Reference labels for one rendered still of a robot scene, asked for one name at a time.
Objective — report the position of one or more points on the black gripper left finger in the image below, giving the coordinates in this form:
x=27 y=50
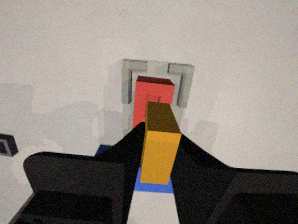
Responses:
x=111 y=174

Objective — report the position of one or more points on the yellow rectangular block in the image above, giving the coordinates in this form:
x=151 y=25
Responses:
x=161 y=141

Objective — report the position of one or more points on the red long bar with two slots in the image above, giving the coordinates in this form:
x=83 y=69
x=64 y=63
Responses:
x=150 y=89

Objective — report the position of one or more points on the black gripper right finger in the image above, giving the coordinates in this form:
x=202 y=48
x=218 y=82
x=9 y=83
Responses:
x=203 y=186

